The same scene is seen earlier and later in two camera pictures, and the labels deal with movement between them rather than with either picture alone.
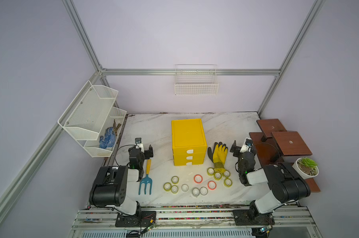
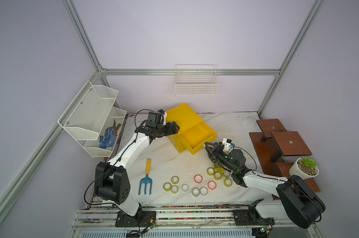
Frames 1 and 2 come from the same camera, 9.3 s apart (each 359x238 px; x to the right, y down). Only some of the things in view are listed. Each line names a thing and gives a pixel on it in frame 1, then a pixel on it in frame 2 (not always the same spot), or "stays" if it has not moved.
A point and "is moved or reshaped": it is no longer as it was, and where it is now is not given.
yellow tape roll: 227,173 stays
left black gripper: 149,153 → 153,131
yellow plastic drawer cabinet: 189,145 is moved or reshaped
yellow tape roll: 210,171 stays
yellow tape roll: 217,176 stays
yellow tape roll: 227,182 stays
